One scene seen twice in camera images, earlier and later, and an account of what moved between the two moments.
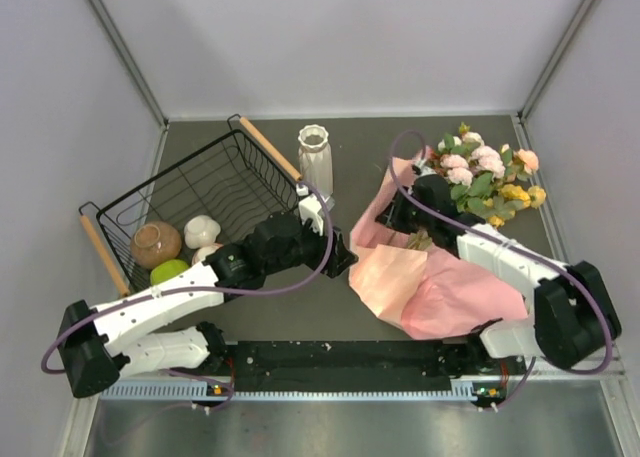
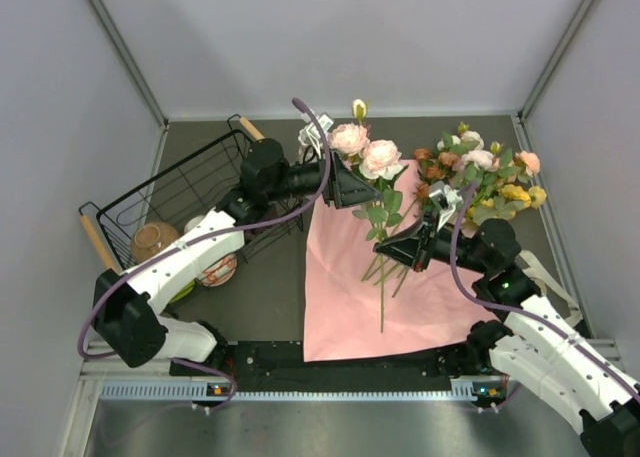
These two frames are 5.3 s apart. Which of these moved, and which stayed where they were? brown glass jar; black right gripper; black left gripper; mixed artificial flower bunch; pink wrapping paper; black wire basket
Moved: pink wrapping paper; black left gripper; black right gripper
Stayed: brown glass jar; black wire basket; mixed artificial flower bunch
